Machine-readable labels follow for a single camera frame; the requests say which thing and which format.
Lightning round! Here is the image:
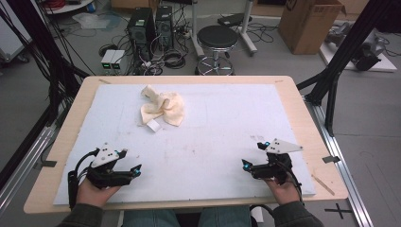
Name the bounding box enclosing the black flat device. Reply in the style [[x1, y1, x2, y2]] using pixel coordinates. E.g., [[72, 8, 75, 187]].
[[217, 12, 253, 28]]

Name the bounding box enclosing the white desk leg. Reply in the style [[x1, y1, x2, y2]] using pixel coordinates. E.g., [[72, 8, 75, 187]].
[[189, 0, 206, 60], [238, 0, 258, 58]]

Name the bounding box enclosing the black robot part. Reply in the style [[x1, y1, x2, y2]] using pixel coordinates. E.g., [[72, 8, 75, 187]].
[[351, 42, 383, 72]]

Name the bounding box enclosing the grey robot part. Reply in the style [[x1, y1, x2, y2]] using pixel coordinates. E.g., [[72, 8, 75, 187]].
[[324, 21, 352, 47]]

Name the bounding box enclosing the black metal frame with cables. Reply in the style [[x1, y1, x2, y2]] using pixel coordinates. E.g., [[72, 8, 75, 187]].
[[0, 0, 91, 127]]

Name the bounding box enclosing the round white table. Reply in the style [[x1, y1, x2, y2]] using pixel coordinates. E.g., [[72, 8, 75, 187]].
[[41, 0, 96, 15]]

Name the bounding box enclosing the person's left hand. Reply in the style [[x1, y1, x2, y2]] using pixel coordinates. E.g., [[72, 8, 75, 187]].
[[76, 178, 122, 209]]

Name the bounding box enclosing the black round stool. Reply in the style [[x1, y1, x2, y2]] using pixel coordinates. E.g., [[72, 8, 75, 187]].
[[194, 25, 240, 76]]

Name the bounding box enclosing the white board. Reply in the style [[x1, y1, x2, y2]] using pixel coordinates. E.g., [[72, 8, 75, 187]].
[[319, 29, 398, 74]]

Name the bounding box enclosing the light wooden table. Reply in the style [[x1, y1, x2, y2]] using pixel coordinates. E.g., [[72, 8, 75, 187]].
[[23, 75, 349, 216]]

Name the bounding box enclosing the person's right leg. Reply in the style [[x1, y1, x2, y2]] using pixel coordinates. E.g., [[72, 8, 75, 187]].
[[198, 205, 253, 227]]

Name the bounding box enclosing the cream cloth with white tag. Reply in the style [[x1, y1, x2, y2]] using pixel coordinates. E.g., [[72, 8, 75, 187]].
[[139, 84, 185, 133]]

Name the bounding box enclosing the clear plastic sheet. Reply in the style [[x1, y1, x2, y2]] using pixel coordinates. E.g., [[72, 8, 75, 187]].
[[71, 11, 123, 32]]

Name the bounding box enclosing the black tape strip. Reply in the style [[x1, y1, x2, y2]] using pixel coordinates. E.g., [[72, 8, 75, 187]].
[[322, 155, 341, 165], [32, 160, 58, 168]]

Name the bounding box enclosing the white power supply unit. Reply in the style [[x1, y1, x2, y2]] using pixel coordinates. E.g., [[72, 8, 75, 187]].
[[100, 49, 116, 71], [111, 49, 127, 71]]

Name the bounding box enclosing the white foam mat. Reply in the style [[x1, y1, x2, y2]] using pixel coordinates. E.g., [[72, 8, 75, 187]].
[[52, 83, 317, 206]]

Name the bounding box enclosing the right hand-held gripper black cable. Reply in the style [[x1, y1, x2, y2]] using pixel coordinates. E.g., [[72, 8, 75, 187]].
[[250, 155, 305, 220]]

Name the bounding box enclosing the person's left leg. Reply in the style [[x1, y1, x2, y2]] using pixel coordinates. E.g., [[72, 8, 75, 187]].
[[122, 207, 180, 227]]

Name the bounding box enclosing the slim black computer tower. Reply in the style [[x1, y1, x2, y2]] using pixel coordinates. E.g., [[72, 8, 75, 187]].
[[154, 4, 175, 51]]

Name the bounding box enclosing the white cabinet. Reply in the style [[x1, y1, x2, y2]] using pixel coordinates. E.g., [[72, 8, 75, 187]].
[[0, 0, 33, 63]]

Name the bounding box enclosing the coiled black cable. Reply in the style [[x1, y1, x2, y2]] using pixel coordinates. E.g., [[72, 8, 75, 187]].
[[162, 48, 187, 70]]

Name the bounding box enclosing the aluminium rail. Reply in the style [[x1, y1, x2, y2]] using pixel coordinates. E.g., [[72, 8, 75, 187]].
[[0, 125, 59, 216], [304, 94, 375, 227]]

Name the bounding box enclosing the thin wooden stick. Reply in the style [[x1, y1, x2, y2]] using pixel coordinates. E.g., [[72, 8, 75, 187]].
[[311, 174, 336, 197]]

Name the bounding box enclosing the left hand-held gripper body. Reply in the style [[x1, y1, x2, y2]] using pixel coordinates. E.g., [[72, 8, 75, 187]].
[[85, 142, 135, 190]]

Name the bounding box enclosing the large black computer tower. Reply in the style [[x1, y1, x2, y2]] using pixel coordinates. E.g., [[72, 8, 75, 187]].
[[127, 7, 157, 65]]

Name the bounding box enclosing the person's leg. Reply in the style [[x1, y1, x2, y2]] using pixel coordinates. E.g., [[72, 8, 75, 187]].
[[122, 207, 180, 227], [198, 205, 253, 227]]

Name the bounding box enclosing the brown cardboard box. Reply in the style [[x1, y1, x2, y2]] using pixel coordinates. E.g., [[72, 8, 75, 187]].
[[277, 0, 347, 56]]

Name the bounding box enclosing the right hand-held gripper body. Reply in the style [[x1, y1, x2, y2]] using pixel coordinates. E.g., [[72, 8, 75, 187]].
[[251, 137, 304, 185]]

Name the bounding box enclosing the person's right hand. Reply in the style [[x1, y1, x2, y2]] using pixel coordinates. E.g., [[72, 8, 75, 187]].
[[264, 176, 302, 206]]

